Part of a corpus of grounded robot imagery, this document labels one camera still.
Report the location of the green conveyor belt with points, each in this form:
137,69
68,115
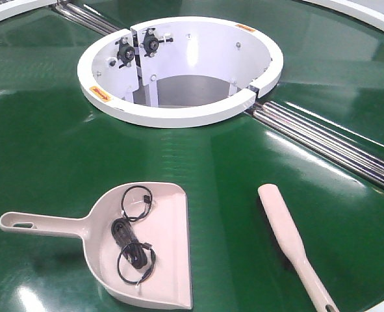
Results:
59,154

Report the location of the pink hand broom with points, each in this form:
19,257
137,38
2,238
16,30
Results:
291,244

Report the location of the right black bearing mount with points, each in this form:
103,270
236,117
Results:
151,42

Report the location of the white outer rim right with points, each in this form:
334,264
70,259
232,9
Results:
357,11

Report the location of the white central ring guard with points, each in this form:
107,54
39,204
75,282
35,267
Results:
212,71

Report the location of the left black bearing mount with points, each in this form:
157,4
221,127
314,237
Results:
125,53

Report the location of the black bearing mount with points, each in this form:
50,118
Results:
125,53
151,42

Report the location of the pink plastic dustpan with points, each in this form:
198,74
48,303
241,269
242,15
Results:
135,242

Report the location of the white outer rim left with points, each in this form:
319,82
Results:
13,8

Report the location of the white rim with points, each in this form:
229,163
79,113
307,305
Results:
357,11
13,8

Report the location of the upper left steel rollers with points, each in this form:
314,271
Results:
86,18

